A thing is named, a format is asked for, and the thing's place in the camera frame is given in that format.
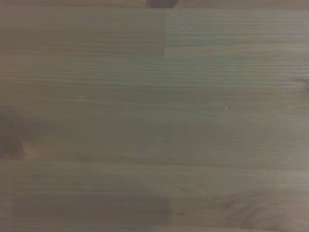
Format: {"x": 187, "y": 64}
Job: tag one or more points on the green plate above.
{"x": 161, "y": 3}

